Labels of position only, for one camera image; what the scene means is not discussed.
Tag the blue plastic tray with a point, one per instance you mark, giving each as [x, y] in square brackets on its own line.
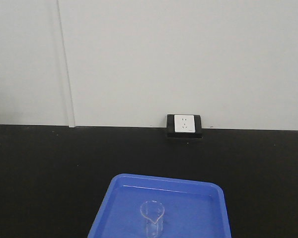
[185, 208]

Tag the clear glass beaker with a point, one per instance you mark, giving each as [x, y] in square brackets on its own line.
[152, 218]

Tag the white wall conduit strip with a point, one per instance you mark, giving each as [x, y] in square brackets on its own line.
[66, 84]

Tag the white wall power socket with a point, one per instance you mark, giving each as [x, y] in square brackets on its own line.
[184, 126]

